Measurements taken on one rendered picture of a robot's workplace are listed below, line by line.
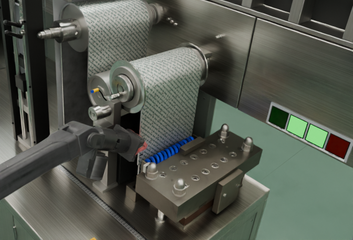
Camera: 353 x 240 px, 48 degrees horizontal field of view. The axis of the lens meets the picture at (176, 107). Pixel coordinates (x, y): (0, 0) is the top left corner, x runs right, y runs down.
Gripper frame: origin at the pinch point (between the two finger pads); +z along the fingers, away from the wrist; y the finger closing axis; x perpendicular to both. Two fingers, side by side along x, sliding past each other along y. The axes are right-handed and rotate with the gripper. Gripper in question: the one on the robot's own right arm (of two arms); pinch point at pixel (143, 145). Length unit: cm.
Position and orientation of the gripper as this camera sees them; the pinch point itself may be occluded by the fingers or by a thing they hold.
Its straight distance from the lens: 114.8
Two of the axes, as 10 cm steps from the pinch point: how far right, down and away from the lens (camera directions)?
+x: 4.3, -9.0, -0.9
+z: 5.5, 1.8, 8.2
